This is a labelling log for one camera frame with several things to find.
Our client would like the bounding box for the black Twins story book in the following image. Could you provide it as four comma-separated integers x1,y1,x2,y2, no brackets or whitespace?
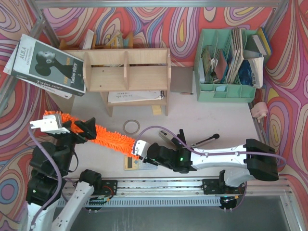
11,34,86,96

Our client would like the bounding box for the spiral notepad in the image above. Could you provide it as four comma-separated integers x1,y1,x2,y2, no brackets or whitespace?
108,90,165,103

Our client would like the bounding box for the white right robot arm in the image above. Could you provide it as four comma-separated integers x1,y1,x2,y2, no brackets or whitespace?
145,139,279,188

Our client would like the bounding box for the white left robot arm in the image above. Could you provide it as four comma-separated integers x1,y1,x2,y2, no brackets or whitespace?
26,114,103,231

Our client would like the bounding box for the black marker pen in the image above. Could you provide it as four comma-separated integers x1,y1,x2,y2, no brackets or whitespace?
191,133,220,148

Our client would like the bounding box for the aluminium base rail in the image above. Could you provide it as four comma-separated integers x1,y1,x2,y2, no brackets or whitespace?
101,177,241,198

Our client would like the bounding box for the wooden bookshelf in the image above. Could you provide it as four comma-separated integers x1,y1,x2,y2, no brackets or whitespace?
82,48,172,117

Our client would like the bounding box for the white book under stack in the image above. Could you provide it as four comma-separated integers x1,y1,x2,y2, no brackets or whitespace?
3,46,72,99

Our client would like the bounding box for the yellow blue calculator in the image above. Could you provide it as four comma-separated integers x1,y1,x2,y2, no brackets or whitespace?
124,156,158,171

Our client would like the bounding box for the pink pig figurine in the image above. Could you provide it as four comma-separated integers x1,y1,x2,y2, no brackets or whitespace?
251,102,268,123

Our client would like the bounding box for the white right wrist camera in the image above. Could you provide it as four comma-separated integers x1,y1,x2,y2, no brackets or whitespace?
132,140,151,160

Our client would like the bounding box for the grey stapler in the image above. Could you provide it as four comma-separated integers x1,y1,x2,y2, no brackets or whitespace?
159,130,182,149

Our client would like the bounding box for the blue yellow book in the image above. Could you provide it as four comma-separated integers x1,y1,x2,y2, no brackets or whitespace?
251,27,272,57

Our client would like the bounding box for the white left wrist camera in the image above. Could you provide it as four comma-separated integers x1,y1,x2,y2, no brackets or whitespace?
30,114,70,134

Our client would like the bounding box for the clear tape roll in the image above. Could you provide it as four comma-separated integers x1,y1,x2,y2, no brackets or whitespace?
123,119,141,135

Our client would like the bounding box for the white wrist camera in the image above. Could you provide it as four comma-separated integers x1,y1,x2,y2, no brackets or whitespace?
132,140,151,160
30,114,70,134

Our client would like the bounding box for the green desk organizer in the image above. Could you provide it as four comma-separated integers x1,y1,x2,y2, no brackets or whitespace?
194,27,263,103

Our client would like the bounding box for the grey notebook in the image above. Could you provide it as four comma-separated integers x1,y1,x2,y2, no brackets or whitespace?
170,66,193,93

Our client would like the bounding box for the orange chenille duster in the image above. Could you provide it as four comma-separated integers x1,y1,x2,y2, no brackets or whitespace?
43,111,138,159

